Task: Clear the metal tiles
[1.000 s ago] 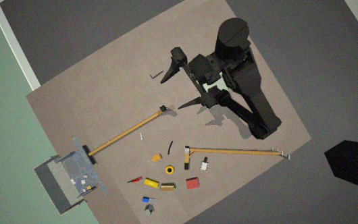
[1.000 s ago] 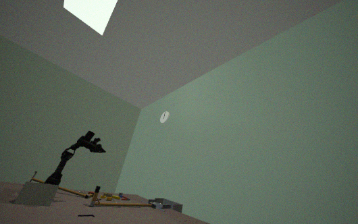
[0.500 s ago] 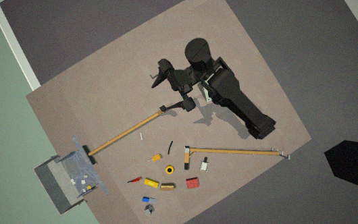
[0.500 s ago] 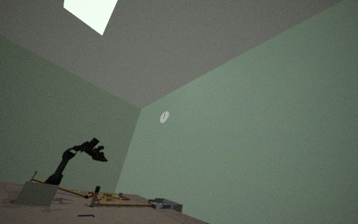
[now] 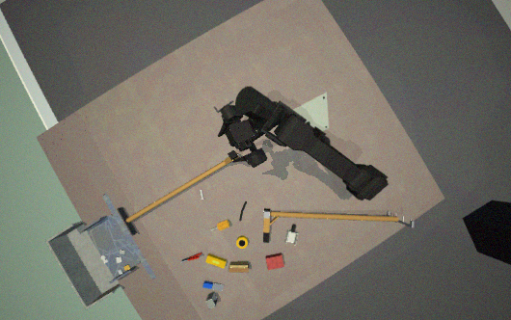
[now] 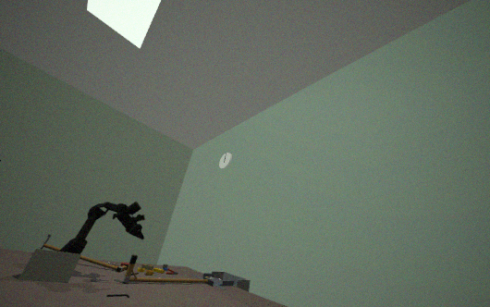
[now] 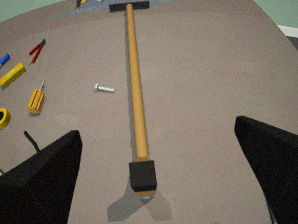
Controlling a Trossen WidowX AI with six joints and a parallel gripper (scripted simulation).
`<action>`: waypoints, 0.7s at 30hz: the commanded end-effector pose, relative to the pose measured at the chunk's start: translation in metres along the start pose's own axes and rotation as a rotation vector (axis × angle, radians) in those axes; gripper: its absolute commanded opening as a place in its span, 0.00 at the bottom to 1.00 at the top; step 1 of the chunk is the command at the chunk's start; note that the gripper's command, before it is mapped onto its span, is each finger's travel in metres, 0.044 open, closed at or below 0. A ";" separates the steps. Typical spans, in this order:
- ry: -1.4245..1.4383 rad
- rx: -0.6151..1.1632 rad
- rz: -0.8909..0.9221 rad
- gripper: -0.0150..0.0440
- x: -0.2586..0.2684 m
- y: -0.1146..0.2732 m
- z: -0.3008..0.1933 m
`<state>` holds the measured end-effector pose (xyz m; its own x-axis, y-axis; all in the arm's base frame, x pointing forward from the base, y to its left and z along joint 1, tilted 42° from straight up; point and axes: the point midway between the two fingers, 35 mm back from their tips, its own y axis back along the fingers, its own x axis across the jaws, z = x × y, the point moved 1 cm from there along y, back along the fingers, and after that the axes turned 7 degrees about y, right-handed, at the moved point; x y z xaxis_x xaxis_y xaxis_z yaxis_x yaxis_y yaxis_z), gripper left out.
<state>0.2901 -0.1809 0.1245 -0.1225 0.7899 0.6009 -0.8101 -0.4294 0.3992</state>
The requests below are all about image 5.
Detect red-handled pliers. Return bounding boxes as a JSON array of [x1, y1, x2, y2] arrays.
[[181, 253, 202, 263]]

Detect yellow-handled screwdriver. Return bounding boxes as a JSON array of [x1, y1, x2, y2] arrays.
[[211, 221, 229, 230]]

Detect red square block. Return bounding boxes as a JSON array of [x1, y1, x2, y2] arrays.
[[265, 253, 284, 270]]

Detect long-handled scraper with wooden pole and dark square blade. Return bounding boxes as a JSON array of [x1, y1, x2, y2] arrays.
[[117, 150, 240, 236]]

